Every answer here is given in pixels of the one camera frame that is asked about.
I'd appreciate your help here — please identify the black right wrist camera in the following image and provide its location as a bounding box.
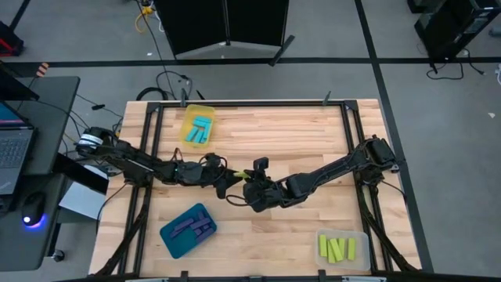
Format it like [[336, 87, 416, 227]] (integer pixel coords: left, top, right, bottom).
[[253, 156, 271, 174]]

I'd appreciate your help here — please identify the black red tool bag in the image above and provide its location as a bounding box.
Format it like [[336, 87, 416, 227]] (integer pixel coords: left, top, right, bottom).
[[0, 21, 25, 58]]

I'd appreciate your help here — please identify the dark grey laptop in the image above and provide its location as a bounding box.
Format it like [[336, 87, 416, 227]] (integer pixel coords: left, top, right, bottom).
[[0, 100, 37, 197]]

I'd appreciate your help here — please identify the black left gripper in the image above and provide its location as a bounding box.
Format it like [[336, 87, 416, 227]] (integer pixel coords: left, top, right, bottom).
[[183, 154, 246, 199]]

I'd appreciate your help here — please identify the silver partition hinge post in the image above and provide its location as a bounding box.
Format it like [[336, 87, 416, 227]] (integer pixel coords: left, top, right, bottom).
[[223, 0, 230, 47]]

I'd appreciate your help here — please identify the yellow hanging cable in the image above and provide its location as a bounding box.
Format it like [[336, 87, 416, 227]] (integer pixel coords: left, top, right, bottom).
[[135, 2, 157, 34]]

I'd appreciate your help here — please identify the black computer mouse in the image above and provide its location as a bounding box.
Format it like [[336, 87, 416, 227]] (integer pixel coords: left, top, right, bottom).
[[21, 191, 47, 229]]

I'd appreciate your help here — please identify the black monitor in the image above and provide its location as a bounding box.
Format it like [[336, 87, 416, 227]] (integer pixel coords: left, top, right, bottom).
[[0, 62, 40, 102]]

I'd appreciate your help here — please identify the black partition panel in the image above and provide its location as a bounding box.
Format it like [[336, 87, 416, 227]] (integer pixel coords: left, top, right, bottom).
[[153, 0, 229, 56], [225, 0, 290, 48]]

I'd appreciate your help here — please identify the blue plastic bin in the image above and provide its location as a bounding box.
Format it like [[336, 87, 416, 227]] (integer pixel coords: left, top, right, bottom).
[[159, 202, 218, 260]]

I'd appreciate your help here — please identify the grey flat box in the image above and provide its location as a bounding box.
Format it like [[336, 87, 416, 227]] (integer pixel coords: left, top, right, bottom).
[[58, 164, 110, 221]]

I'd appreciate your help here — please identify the black desk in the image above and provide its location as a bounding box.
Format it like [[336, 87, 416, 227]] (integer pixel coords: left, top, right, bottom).
[[0, 76, 81, 271]]

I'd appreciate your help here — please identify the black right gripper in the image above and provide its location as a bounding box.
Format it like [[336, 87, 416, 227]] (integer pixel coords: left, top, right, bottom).
[[242, 172, 290, 213]]

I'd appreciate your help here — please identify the black aluminium table frame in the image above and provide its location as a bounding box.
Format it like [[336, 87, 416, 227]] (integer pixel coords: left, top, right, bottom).
[[93, 99, 435, 282]]

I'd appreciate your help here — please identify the black equipment cabinet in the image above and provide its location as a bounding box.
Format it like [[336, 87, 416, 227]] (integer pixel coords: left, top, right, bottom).
[[413, 0, 501, 63]]

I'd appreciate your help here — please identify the black partition foot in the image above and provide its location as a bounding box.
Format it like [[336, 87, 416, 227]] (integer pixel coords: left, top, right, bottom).
[[268, 34, 297, 67]]

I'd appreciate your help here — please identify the clear plastic bin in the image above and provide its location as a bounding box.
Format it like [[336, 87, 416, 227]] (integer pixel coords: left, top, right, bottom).
[[315, 229, 372, 272]]

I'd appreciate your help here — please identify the yellow translucent plastic bin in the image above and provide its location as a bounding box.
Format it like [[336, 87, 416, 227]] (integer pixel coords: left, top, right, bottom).
[[179, 103, 216, 150]]

